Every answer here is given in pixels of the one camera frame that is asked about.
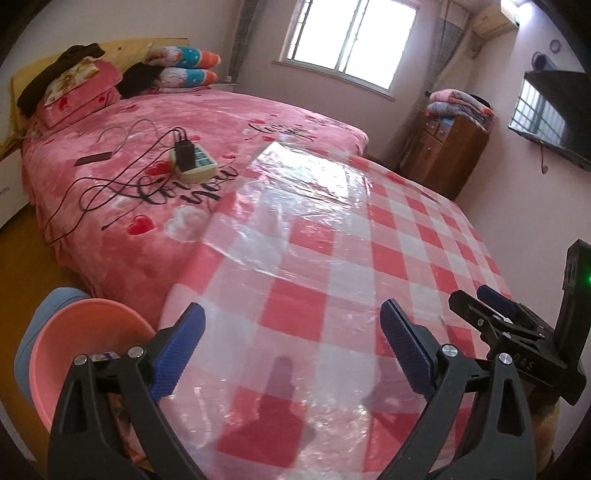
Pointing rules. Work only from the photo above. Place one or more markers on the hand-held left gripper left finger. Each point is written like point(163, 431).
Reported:
point(178, 350)

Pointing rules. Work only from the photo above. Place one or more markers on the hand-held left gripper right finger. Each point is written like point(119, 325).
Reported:
point(406, 350)

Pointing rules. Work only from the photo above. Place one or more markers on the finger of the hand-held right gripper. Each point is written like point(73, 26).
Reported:
point(485, 323)
point(501, 302)

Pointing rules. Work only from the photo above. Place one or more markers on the pink plastic basin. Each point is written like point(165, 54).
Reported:
point(83, 332)

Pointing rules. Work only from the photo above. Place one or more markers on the pink printed bedspread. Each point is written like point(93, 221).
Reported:
point(152, 258)

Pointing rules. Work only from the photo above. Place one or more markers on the red checked tablecloth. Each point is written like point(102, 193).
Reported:
point(323, 286)

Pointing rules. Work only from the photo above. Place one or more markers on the blue round stool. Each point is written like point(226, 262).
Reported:
point(27, 350)

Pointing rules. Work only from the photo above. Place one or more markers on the brown wooden cabinet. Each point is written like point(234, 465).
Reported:
point(448, 157)

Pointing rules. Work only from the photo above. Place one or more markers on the white power strip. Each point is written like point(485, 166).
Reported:
point(203, 166)

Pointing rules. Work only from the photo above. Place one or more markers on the stack of folded blankets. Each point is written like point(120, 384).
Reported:
point(461, 106)

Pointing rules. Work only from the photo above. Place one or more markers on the dark phone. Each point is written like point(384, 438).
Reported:
point(94, 158)

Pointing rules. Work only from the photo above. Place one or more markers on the white nightstand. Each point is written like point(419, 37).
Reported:
point(11, 189)

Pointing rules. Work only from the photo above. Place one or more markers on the grey patterned curtain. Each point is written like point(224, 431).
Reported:
point(242, 41)
point(445, 60)

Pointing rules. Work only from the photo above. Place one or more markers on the cartoon print pillow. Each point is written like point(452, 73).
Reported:
point(184, 55)
point(189, 77)

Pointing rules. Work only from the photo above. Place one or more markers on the black cloth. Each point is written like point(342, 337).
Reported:
point(138, 78)

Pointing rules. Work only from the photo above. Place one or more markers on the pink floral pillow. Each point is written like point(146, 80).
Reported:
point(78, 92)

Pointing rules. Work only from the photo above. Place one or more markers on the white air conditioner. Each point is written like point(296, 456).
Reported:
point(496, 18)

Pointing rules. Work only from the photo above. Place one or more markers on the window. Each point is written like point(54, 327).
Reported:
point(355, 41)

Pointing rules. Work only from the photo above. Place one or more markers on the dark brown cloth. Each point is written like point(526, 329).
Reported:
point(51, 74)

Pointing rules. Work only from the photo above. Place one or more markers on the yellow headboard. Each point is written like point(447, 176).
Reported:
point(129, 48)

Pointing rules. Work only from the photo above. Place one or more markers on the wall-mounted television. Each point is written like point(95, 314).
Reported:
point(554, 120)

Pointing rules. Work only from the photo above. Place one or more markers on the small wall fan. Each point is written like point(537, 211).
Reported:
point(544, 61)

